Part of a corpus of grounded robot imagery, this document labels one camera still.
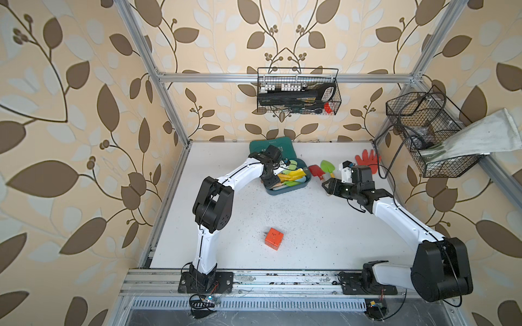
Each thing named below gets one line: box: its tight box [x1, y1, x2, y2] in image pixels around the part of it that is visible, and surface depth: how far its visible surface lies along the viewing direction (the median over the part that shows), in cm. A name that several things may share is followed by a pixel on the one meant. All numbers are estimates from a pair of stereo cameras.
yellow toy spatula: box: [277, 168, 307, 182], surface depth 104 cm
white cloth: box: [420, 107, 522, 163], surface depth 59 cm
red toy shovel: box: [308, 164, 327, 180], surface depth 110 cm
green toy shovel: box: [320, 159, 336, 178], surface depth 110 cm
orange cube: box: [264, 227, 285, 251], surface depth 82 cm
